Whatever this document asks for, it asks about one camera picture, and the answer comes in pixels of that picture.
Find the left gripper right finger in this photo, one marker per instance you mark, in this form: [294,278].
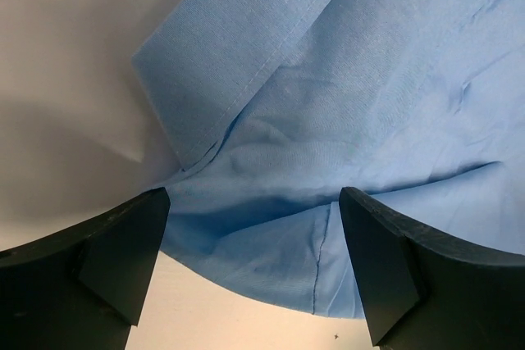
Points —
[422,288]

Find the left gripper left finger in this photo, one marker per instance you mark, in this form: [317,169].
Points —
[83,287]

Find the light blue long sleeve shirt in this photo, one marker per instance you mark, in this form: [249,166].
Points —
[272,107]

